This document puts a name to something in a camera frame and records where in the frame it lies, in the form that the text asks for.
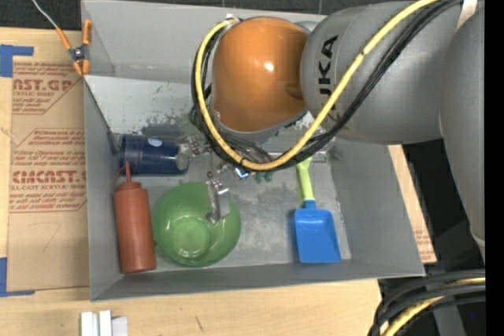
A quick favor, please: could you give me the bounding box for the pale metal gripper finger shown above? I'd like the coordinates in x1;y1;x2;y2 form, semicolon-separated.
206;179;221;224
217;186;232;217

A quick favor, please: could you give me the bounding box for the clear green bowl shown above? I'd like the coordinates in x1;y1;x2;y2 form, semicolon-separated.
152;181;243;269

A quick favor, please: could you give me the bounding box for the grey metal bin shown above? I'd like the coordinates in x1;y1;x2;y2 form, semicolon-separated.
80;0;426;302

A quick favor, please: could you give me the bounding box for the dark blue cup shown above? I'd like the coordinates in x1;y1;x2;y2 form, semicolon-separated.
117;133;190;176

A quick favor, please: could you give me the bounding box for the red-brown squeeze bottle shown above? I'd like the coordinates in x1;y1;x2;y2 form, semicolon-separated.
112;161;158;275

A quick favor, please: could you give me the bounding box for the brown cardboard board red print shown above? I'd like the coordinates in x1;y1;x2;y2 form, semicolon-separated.
0;26;438;295

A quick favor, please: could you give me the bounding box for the blue scoop with green handle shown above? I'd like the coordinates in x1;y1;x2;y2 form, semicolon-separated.
292;159;343;264

